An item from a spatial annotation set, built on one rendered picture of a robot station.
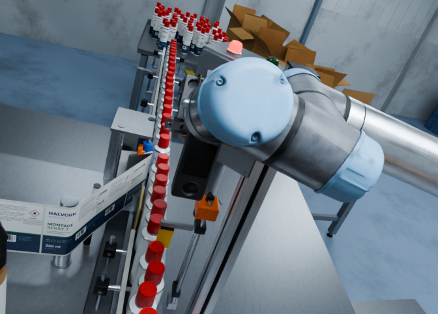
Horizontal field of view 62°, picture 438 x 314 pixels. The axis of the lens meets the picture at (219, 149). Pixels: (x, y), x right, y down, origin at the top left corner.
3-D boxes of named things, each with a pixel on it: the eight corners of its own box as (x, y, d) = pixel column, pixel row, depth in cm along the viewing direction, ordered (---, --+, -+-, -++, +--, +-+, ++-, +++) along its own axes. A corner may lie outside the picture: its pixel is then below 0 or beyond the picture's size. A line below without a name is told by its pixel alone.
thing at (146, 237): (130, 270, 91) (146, 208, 82) (150, 273, 93) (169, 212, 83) (126, 288, 87) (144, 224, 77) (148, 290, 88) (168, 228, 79)
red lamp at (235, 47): (230, 50, 64) (234, 37, 63) (243, 56, 63) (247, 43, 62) (223, 51, 62) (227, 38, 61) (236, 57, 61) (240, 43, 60)
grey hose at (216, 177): (192, 208, 88) (218, 133, 79) (206, 211, 89) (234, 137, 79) (192, 218, 85) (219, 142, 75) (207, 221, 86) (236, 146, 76)
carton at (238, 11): (214, 36, 391) (224, 0, 373) (250, 45, 409) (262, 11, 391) (225, 49, 360) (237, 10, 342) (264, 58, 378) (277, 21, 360)
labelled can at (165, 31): (165, 51, 260) (172, 21, 250) (163, 52, 255) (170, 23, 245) (158, 48, 260) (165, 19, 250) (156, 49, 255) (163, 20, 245)
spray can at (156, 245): (123, 301, 84) (141, 236, 74) (146, 299, 86) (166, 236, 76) (126, 322, 80) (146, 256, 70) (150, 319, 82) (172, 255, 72)
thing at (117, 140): (103, 177, 119) (116, 107, 107) (143, 185, 122) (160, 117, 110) (94, 204, 107) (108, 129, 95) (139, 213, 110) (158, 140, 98)
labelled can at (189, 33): (182, 54, 265) (189, 26, 255) (179, 51, 269) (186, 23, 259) (188, 55, 268) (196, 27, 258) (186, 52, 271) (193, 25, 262)
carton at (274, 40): (234, 66, 318) (249, 23, 301) (278, 74, 337) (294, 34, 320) (253, 86, 284) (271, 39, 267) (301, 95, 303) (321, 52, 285)
